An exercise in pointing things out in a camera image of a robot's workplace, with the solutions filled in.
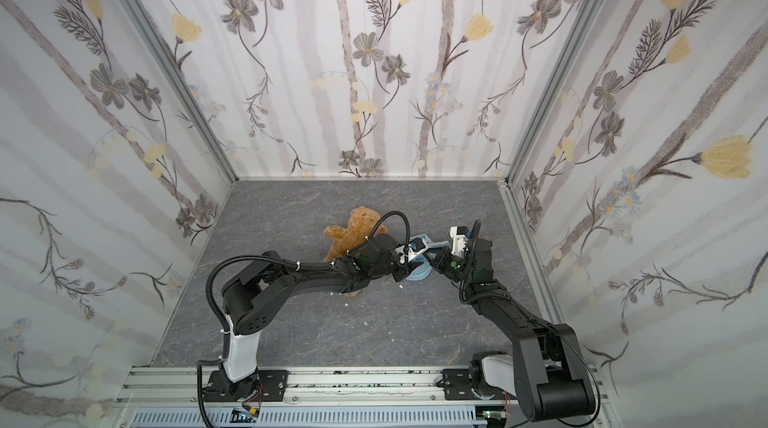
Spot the brown teddy bear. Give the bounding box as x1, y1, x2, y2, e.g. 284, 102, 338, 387
323, 206, 381, 263

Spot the aluminium corner post right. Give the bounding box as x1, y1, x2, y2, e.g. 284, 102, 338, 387
504, 0, 605, 185

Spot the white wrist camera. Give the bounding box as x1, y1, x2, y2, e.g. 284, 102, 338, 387
404, 237, 428, 263
449, 226, 471, 258

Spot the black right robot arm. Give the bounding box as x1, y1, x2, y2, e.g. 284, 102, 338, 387
433, 239, 601, 427

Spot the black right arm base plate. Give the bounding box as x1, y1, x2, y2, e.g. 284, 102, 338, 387
435, 368, 517, 402

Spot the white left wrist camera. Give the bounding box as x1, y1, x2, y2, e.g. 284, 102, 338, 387
404, 237, 428, 263

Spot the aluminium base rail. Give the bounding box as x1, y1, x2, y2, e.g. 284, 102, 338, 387
105, 366, 530, 427

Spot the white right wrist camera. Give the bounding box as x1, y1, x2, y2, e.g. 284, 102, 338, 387
449, 226, 471, 258

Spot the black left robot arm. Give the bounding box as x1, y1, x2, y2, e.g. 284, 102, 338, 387
206, 234, 413, 383

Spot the aluminium corner post left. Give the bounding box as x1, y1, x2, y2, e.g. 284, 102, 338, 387
118, 0, 239, 185

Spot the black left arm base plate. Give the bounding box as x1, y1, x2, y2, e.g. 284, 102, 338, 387
201, 368, 289, 402

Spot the light blue teddy hoodie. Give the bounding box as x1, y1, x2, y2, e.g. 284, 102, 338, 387
406, 234, 449, 281

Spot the white perforated cable tray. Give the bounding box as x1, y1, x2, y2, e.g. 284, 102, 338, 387
128, 406, 488, 428

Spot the aluminium corner post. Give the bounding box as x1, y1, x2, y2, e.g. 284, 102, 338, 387
118, 0, 239, 185
504, 0, 605, 185

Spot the black corrugated cable conduit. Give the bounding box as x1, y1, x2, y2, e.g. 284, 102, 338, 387
205, 255, 301, 336

